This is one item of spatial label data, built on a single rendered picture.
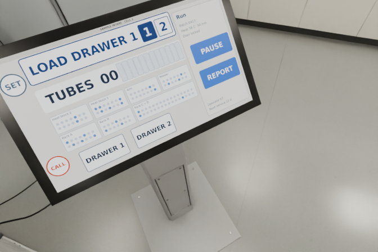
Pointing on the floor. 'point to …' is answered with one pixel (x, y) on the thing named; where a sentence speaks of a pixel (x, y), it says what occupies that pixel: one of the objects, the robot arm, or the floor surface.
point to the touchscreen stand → (181, 207)
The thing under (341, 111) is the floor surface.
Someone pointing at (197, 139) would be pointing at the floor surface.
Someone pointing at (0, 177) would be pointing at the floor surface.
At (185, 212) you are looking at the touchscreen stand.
